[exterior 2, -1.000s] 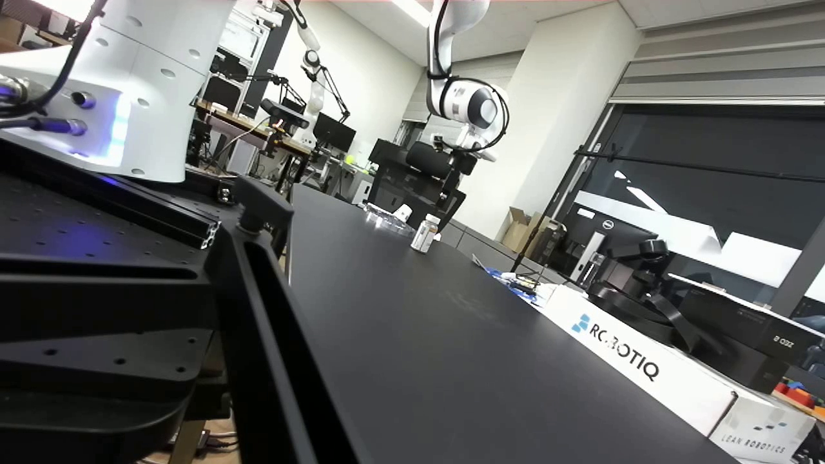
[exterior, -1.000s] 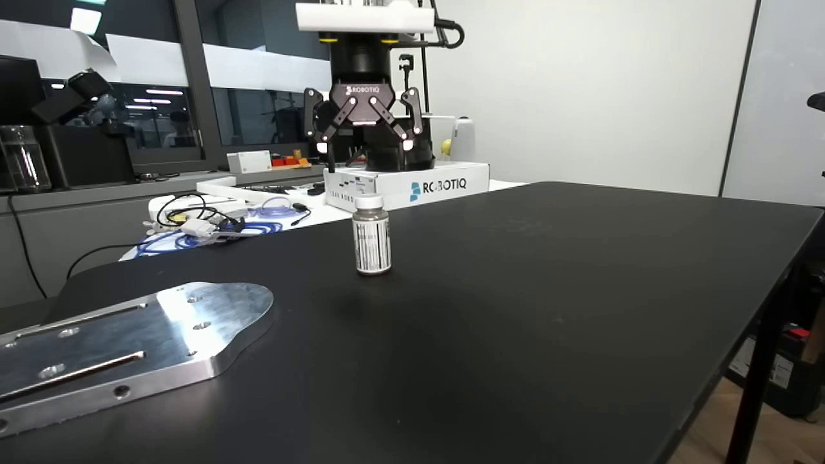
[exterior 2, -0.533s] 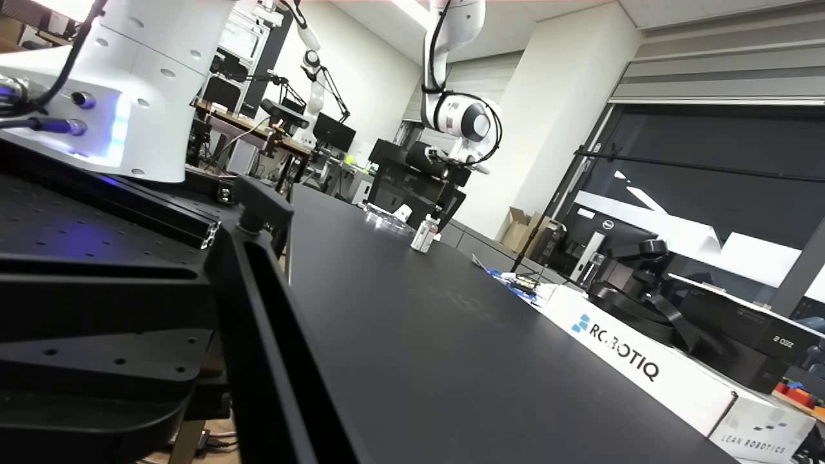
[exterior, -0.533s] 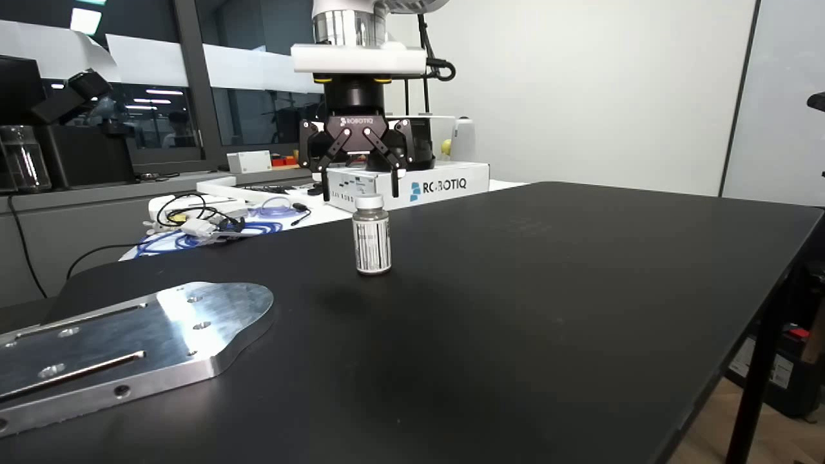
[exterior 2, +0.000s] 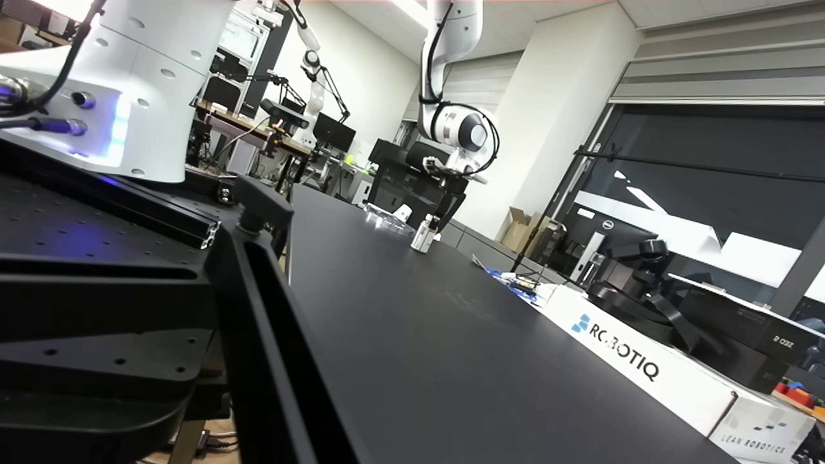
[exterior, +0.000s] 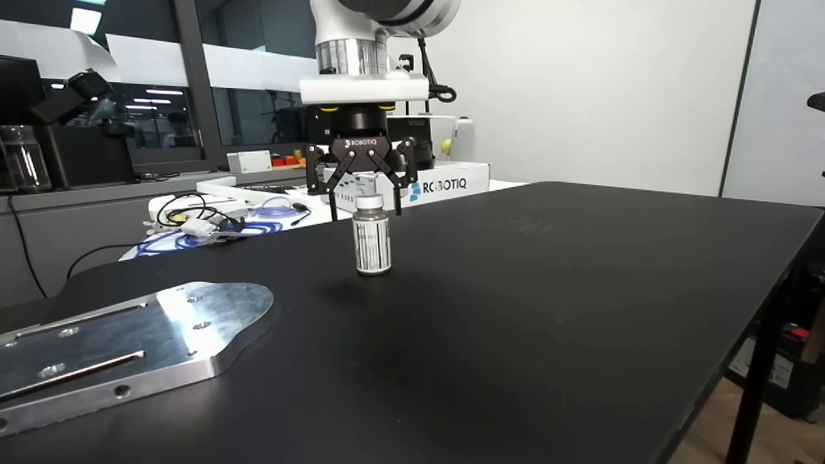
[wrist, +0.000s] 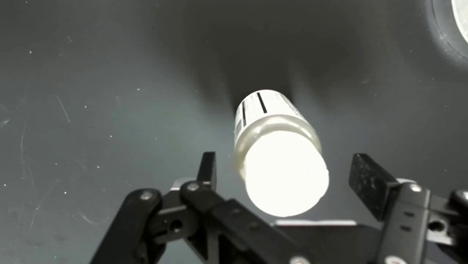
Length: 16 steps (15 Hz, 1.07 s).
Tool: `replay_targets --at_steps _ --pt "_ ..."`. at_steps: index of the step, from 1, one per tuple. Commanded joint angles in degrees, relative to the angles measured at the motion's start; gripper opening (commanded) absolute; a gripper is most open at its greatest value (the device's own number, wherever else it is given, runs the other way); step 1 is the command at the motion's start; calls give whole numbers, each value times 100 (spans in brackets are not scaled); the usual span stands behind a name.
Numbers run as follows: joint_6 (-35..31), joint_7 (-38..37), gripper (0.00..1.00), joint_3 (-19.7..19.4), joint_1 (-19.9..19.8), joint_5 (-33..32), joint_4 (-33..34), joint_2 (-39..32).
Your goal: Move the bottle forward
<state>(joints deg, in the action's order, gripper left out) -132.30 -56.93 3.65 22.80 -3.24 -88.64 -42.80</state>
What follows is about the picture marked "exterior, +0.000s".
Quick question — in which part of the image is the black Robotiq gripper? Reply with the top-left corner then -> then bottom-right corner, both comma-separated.
305,100 -> 422,223

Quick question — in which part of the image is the small clear bottle white cap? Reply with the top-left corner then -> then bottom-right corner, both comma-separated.
350,194 -> 394,277

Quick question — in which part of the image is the black round device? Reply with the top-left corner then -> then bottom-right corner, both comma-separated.
389,114 -> 437,173

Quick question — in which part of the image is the orange red object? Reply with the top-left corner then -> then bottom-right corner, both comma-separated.
270,150 -> 309,173

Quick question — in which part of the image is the white Robotiq cardboard box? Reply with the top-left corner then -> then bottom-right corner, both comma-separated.
322,159 -> 492,214

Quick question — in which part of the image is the white plastic jug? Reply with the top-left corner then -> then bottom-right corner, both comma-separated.
429,114 -> 477,165

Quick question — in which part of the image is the small white box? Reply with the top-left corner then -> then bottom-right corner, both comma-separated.
225,146 -> 275,178

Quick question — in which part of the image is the long white flat box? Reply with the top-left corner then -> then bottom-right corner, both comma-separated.
193,173 -> 300,205

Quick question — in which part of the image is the grey desk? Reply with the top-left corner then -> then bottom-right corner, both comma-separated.
0,165 -> 330,314

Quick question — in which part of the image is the silver metal mounting plate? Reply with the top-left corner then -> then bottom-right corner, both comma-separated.
0,281 -> 278,442

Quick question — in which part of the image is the clear glass container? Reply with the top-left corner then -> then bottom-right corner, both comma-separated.
0,124 -> 54,196

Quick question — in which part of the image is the black table leg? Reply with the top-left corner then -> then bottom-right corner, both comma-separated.
724,281 -> 789,464

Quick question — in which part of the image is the black red tool case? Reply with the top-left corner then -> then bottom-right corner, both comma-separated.
731,281 -> 825,421

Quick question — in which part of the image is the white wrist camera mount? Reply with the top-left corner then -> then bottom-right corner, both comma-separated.
296,73 -> 434,107

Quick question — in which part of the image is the white cable bundle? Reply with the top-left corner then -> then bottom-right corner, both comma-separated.
144,191 -> 248,244

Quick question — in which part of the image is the dark window frame post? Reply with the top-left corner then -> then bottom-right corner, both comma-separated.
171,0 -> 230,170

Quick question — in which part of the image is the thin black cable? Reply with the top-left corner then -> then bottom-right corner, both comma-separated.
64,243 -> 144,283

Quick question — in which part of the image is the black camera on stand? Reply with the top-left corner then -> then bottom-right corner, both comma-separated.
29,66 -> 116,129

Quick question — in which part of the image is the long black wall cable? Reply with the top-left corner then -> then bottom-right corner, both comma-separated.
6,191 -> 51,303

